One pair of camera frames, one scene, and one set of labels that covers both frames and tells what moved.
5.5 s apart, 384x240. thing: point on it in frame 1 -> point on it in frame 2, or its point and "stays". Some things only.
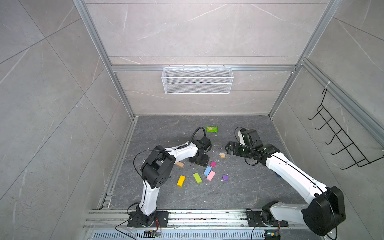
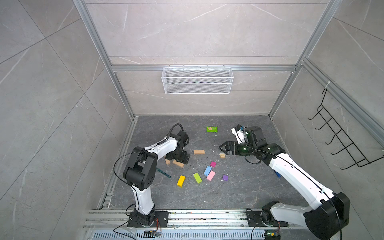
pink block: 211,175 stays
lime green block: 197,178 stays
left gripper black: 205,162 -> 183,159
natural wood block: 179,163 stays
